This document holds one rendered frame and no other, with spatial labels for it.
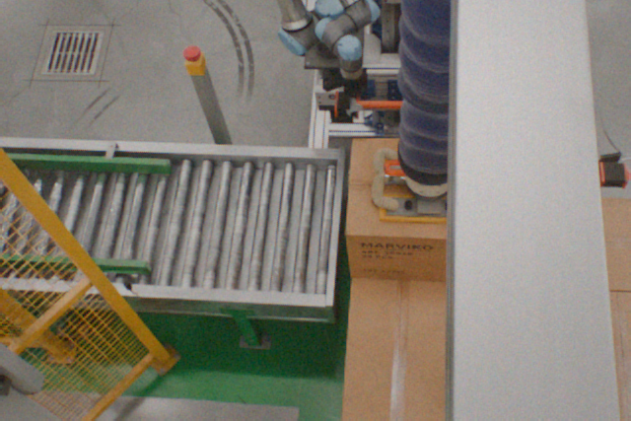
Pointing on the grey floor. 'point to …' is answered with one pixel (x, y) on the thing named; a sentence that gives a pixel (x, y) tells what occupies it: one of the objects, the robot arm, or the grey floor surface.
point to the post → (208, 101)
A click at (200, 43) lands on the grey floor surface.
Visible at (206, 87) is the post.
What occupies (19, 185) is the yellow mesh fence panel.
